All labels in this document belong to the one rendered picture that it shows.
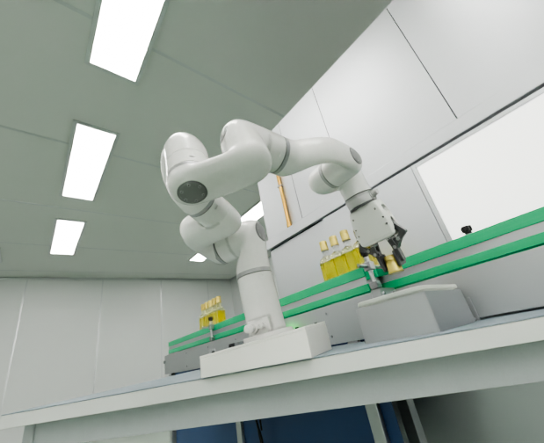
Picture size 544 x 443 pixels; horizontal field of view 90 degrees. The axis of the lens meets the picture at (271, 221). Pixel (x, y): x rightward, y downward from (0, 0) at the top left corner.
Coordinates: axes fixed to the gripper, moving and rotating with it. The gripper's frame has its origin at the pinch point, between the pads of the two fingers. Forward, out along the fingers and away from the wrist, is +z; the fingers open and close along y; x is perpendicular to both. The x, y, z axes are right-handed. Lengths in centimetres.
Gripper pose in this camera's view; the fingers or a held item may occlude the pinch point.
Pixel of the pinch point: (391, 259)
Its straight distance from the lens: 75.1
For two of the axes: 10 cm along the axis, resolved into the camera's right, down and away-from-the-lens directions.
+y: -6.0, 4.4, 6.7
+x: -7.1, 1.1, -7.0
